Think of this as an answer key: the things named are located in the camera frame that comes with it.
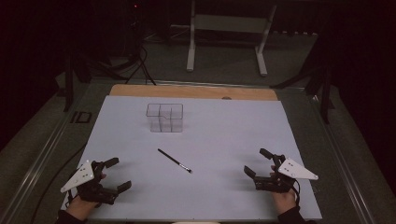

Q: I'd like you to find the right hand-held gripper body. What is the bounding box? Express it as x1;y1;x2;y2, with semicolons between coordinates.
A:
254;153;319;194

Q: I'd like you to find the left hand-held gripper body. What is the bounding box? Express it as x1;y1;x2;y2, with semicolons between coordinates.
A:
60;160;120;206

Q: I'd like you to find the black pen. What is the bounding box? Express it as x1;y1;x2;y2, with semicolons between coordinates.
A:
157;147;193;175

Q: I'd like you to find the clear acrylic organizer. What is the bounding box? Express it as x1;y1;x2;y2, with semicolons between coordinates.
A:
146;103;185;133

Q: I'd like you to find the person's right hand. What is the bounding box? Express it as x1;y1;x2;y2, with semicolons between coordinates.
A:
269;164;298;216

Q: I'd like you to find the person's left hand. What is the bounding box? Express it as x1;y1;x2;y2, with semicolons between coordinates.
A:
65;173;107;222

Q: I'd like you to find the white table mat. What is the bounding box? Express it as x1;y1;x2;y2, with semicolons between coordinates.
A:
61;94;323;222

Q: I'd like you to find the black tripod stand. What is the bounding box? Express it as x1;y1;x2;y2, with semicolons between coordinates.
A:
63;46;93;113
270;29;335;125

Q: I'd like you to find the white metal stand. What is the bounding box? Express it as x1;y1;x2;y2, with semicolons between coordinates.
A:
185;0;278;77

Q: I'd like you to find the right hand-held gripper cable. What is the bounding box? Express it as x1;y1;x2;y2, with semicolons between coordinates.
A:
291;179;302;207

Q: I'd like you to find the black floor cable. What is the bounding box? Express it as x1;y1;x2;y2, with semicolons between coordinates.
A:
29;144;87;224

